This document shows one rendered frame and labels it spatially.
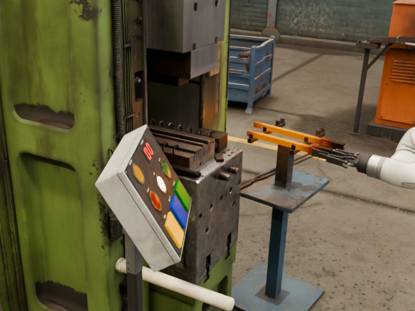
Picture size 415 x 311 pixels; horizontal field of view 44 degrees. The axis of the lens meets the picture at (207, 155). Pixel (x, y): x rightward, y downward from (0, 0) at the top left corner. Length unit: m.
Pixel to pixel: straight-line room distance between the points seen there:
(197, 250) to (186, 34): 0.80
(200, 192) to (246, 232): 1.49
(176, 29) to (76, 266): 0.96
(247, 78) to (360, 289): 3.15
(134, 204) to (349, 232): 2.38
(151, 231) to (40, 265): 0.97
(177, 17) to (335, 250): 2.00
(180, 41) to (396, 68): 3.67
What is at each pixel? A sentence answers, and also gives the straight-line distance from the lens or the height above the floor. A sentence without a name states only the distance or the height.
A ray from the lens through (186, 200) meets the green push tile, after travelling 1.53.
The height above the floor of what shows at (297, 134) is 0.92.
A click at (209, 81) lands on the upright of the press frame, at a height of 1.16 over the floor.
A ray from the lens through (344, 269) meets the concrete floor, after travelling 3.11.
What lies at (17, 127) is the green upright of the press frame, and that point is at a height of 1.09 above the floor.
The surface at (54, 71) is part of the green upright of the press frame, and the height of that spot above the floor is 1.30.
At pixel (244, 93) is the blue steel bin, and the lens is 5.65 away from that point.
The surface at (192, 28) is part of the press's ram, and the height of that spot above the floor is 1.44.
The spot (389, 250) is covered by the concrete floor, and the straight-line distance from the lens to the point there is 3.39.
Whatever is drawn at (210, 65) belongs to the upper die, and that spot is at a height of 1.29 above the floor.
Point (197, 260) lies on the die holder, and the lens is 2.01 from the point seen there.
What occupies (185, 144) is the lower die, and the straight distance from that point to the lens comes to 1.96.
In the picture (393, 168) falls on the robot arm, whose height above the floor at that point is 0.94.
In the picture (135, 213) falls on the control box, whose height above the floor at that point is 1.09.
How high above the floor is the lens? 1.70
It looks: 22 degrees down
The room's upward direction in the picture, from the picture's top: 2 degrees clockwise
